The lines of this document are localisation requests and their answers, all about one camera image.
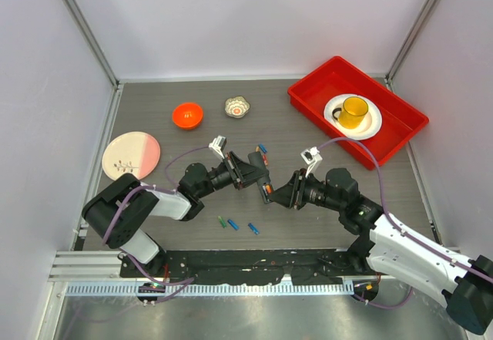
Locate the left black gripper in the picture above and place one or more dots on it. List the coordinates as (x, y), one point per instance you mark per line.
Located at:
(244, 173)

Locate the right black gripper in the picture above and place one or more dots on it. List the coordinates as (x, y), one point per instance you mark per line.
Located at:
(292, 193)

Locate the black remote control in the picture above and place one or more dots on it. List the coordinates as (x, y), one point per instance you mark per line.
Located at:
(255, 159)

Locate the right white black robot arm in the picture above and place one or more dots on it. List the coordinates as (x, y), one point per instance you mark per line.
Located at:
(460, 284)

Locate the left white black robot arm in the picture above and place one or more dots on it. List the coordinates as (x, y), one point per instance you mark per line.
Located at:
(117, 213)

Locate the blue battery near remote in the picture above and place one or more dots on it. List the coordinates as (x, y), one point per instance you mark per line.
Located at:
(262, 148)

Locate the blue battery middle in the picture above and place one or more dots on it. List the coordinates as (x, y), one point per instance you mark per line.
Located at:
(233, 224)

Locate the green battery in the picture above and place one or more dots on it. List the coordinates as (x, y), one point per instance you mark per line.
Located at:
(222, 222)

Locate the blue battery right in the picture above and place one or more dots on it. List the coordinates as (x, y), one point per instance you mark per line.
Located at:
(253, 229)

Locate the small patterned flower bowl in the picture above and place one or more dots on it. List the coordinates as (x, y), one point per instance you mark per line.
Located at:
(236, 107)

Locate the orange bowl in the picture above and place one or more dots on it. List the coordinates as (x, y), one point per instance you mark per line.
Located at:
(187, 116)

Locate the yellow glass mug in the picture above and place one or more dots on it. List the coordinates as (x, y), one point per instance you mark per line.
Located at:
(351, 113)

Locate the red plastic bin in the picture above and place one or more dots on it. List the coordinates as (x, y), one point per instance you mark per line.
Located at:
(401, 121)

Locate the white plate in bin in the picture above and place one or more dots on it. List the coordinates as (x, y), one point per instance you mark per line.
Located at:
(368, 127)

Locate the pink white floral plate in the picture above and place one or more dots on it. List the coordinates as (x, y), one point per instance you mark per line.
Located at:
(136, 153)

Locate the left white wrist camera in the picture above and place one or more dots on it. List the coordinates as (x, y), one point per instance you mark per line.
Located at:
(217, 146)

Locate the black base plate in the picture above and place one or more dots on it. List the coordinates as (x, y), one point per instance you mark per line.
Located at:
(251, 267)

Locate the slotted cable duct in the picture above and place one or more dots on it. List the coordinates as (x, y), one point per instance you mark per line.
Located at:
(128, 288)

